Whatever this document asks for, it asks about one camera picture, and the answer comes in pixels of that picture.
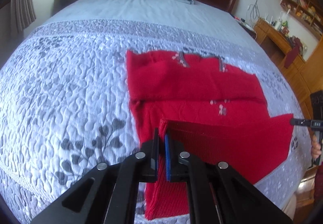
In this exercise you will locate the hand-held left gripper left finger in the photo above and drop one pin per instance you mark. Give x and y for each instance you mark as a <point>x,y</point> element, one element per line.
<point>151,161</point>

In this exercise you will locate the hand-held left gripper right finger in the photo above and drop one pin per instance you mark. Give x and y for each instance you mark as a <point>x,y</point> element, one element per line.
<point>167,161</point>

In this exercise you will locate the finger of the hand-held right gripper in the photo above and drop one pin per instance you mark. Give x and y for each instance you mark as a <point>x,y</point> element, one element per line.
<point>297,122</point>

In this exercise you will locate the red knit sweater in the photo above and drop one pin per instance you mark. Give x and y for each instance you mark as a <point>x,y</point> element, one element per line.
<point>201,87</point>

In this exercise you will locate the person's right hand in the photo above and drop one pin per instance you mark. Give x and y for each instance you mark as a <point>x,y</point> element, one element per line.
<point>315,149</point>

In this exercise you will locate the dark red hanging cloth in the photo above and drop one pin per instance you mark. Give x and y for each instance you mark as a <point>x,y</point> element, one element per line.
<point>290,58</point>

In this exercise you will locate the person's dark red top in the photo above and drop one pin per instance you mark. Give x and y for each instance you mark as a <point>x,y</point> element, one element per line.
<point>319,193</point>

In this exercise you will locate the wooden desk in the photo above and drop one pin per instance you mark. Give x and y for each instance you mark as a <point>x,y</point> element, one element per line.
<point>275,37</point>

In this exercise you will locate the group of desk bottles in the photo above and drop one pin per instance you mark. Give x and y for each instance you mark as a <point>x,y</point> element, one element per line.
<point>278,24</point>

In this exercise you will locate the bedside table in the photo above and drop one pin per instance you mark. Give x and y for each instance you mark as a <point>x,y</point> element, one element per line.
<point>248,28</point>

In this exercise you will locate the grey leaf-print quilted bedspread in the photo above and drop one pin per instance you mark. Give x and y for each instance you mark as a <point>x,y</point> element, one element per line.
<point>63,87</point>

